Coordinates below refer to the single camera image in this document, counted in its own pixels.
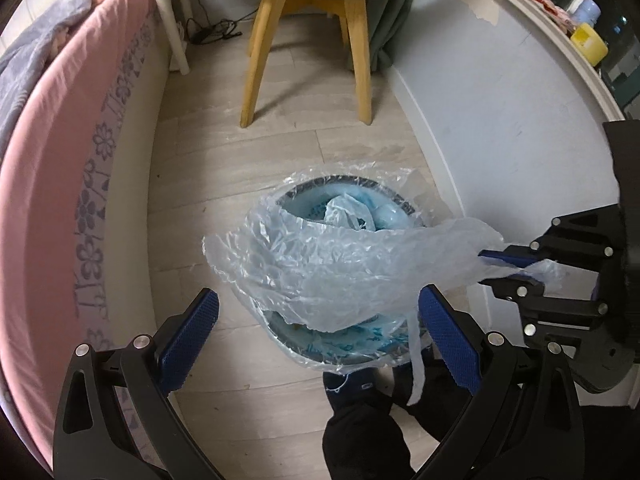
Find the person's leg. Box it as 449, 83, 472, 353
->
392, 350, 471, 443
322, 395, 416, 480

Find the person's left leg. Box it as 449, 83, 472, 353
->
322, 395, 416, 480

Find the black power cable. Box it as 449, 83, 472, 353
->
186, 0, 251, 46

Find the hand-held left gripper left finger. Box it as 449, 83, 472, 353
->
52, 287, 226, 480

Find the yellow container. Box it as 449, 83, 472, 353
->
570, 23, 609, 67

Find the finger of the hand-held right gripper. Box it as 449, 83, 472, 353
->
477, 205, 623, 268
482, 280, 611, 356

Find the bed with pink sheet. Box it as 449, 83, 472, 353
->
0, 0, 171, 466

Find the clear plastic bag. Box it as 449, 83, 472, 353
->
202, 160, 566, 406

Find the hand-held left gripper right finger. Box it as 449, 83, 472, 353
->
415, 285, 583, 480

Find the blue blanket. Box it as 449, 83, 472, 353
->
0, 0, 96, 148

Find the person's left dark slipper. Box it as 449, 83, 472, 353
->
322, 367, 396, 411

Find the pink printed packet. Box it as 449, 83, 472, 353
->
542, 2, 576, 36

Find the green curtain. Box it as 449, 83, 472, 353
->
369, 0, 426, 68

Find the person's right leg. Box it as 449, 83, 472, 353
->
392, 350, 471, 443

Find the white window counter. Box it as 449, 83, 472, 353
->
387, 0, 640, 241

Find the round trash bin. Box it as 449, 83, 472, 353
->
260, 174, 436, 372

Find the dark glass window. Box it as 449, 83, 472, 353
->
525, 0, 640, 111

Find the light blue bottle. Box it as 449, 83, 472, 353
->
575, 0, 602, 26

